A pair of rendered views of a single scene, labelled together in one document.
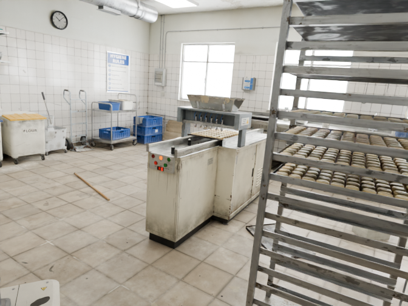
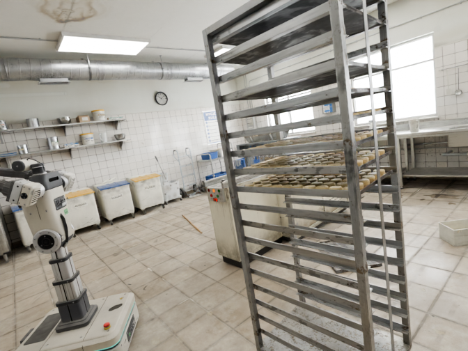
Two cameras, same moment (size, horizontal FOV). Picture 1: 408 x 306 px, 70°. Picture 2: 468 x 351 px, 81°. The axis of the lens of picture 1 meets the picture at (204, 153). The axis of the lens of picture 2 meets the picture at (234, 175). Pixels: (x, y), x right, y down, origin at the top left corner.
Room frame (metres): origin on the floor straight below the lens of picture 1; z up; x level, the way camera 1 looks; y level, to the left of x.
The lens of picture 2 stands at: (-0.06, -0.76, 1.33)
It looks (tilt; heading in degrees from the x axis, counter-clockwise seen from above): 9 degrees down; 20
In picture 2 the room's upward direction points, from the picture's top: 10 degrees counter-clockwise
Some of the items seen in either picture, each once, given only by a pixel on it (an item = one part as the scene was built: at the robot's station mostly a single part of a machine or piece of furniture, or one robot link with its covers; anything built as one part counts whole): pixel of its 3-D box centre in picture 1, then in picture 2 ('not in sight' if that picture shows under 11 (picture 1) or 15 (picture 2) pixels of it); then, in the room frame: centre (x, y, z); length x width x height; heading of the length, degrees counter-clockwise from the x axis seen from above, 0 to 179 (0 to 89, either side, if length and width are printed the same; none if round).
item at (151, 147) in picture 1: (205, 135); (267, 164); (3.27, 0.00, 0.87); 2.01 x 0.03 x 0.07; 151
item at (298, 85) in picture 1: (286, 171); (286, 183); (1.61, -0.48, 0.97); 0.03 x 0.03 x 1.70; 63
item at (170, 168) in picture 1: (161, 162); (216, 194); (2.34, 0.34, 0.77); 0.24 x 0.04 x 0.14; 61
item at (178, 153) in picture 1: (228, 138); (286, 164); (3.13, -0.26, 0.87); 2.01 x 0.03 x 0.07; 151
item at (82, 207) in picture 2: not in sight; (79, 211); (3.57, 3.69, 0.38); 0.64 x 0.54 x 0.77; 59
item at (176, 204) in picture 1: (183, 187); (246, 214); (2.65, 0.17, 0.45); 0.70 x 0.34 x 0.90; 151
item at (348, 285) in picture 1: (326, 277); (340, 279); (1.45, -0.74, 0.42); 0.64 x 0.03 x 0.03; 63
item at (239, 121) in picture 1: (213, 125); (269, 154); (3.10, -0.07, 1.01); 0.72 x 0.33 x 0.34; 61
